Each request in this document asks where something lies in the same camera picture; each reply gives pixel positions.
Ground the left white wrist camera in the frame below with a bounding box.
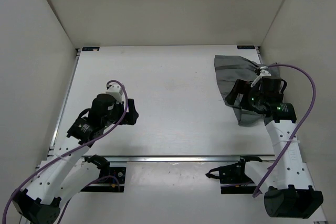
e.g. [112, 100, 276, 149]
[106, 82, 124, 104]

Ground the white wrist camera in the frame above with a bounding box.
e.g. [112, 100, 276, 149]
[106, 82, 124, 104]
[250, 66, 271, 88]

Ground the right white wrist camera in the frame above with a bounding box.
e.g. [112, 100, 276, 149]
[250, 66, 271, 88]

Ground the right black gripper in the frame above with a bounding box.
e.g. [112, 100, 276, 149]
[224, 80, 265, 112]

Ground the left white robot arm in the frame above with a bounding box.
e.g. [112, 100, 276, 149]
[13, 93, 139, 223]

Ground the grey pleated skirt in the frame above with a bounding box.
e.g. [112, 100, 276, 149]
[214, 55, 280, 127]

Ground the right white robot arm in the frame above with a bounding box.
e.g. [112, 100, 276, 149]
[206, 75, 323, 219]

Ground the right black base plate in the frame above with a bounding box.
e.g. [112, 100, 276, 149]
[219, 164, 251, 184]

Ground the left blue table sticker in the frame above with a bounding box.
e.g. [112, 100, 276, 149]
[81, 47, 100, 51]

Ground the blue table sticker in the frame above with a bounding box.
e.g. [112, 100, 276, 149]
[81, 47, 100, 51]
[237, 45, 256, 50]

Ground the right blue table sticker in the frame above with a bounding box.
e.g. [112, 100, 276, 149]
[237, 45, 256, 50]

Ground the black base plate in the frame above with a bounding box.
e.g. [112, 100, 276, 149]
[219, 164, 251, 184]
[81, 163, 127, 193]

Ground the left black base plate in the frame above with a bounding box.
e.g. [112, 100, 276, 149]
[81, 163, 127, 193]

